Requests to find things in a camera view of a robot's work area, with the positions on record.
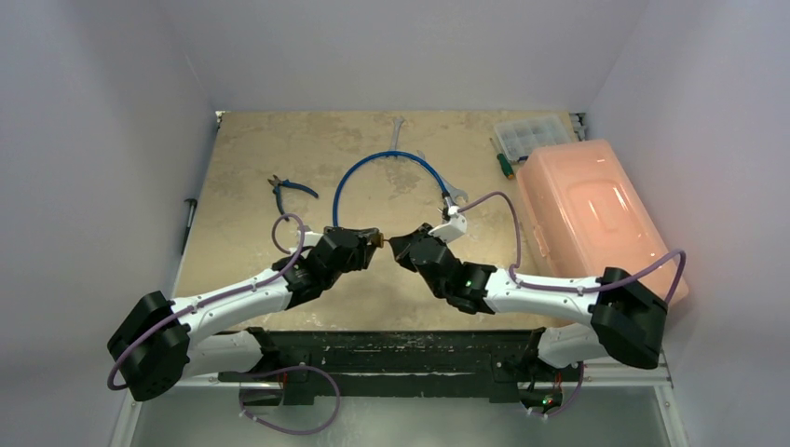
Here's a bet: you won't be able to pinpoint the blue cable lock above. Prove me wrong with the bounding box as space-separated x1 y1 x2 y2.
331 150 455 226

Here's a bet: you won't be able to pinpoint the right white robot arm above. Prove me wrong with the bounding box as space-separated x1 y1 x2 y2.
389 228 668 379

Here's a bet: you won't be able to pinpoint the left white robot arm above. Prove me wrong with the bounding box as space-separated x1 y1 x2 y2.
107 227 384 401

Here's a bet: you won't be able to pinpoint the large silver wrench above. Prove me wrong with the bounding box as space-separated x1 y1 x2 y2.
415 151 469 208

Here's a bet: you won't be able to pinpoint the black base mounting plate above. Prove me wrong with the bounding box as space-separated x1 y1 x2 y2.
218 328 579 412

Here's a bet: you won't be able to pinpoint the small silver wrench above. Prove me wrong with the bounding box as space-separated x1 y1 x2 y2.
389 116 405 151

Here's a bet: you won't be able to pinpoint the clear compartment organizer box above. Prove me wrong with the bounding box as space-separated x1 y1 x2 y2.
494 114 575 164

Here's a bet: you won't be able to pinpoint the orange translucent plastic toolbox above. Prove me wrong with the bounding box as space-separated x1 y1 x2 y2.
515 140 669 278

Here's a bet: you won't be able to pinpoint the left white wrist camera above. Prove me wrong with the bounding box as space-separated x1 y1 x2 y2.
299 228 323 251

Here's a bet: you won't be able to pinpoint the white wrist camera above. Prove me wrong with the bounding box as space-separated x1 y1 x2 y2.
429 206 468 244
299 228 323 251

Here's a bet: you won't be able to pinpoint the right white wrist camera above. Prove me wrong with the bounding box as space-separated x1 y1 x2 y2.
429 206 468 244

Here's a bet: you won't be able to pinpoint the blue handled pliers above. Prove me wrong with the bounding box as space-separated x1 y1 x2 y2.
266 175 320 216

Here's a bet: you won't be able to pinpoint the green handled screwdriver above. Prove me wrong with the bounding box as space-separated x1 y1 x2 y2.
489 138 515 180

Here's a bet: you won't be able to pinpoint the black clamp handle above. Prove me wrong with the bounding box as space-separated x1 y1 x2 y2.
181 197 198 254

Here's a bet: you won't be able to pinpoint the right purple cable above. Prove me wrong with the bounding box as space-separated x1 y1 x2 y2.
456 191 688 421

